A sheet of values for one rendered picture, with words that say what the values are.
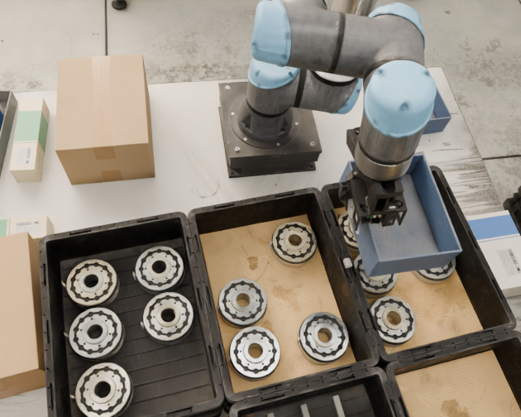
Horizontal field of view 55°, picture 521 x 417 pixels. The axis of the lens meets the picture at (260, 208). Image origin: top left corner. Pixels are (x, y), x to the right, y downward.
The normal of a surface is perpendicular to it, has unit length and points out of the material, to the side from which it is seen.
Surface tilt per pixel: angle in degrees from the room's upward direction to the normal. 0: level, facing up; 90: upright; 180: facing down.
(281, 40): 60
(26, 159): 0
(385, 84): 8
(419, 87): 9
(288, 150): 3
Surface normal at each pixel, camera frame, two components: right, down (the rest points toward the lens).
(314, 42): -0.01, 0.37
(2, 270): 0.08, -0.48
